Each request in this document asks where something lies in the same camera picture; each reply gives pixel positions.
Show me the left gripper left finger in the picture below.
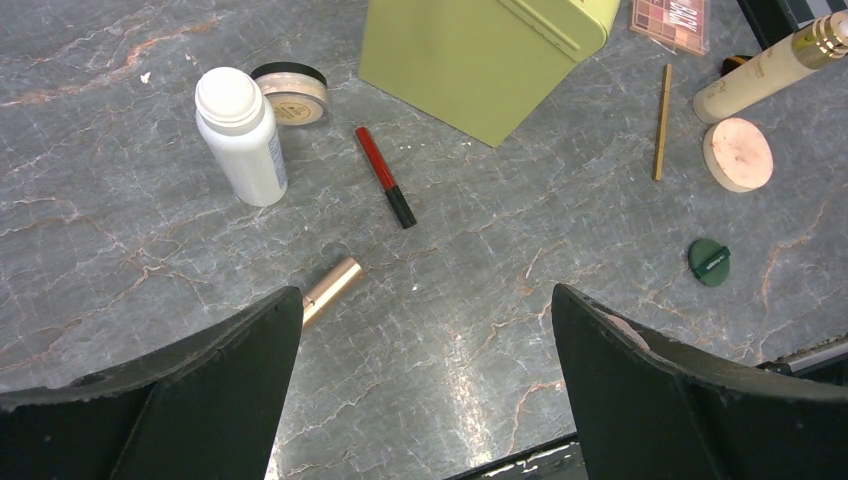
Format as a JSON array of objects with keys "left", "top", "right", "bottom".
[{"left": 1, "top": 287, "right": 303, "bottom": 479}]

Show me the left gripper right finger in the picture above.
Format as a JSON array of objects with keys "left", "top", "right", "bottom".
[{"left": 551, "top": 284, "right": 847, "bottom": 479}]

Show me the green metal drawer box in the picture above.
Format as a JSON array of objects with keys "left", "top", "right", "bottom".
[{"left": 359, "top": 0, "right": 620, "bottom": 147}]

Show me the green round puff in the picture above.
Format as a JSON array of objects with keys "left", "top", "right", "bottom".
[{"left": 687, "top": 238, "right": 731, "bottom": 288}]

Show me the rose gold lipstick tube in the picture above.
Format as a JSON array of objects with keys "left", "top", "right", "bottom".
[{"left": 302, "top": 256, "right": 363, "bottom": 326}]

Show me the round pink powder puff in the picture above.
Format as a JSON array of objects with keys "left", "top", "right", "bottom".
[{"left": 703, "top": 117, "right": 774, "bottom": 193}]

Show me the red black lip pencil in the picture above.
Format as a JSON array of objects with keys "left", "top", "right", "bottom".
[{"left": 355, "top": 127, "right": 417, "bottom": 229}]

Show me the white plastic bottle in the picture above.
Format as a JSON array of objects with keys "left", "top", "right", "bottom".
[{"left": 194, "top": 67, "right": 288, "bottom": 207}]

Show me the round powder jar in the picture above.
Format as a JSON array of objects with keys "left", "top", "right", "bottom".
[{"left": 250, "top": 61, "right": 330, "bottom": 126}]

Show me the gold thin pencil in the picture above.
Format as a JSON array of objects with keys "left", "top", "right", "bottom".
[{"left": 652, "top": 64, "right": 673, "bottom": 182}]

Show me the pink eyeshadow palette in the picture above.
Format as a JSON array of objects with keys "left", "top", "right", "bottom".
[{"left": 630, "top": 0, "right": 709, "bottom": 56}]

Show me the black white checkerboard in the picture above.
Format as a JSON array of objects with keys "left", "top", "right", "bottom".
[{"left": 737, "top": 0, "right": 847, "bottom": 50}]

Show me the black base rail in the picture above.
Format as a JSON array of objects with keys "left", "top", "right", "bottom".
[{"left": 449, "top": 433, "right": 588, "bottom": 480}]

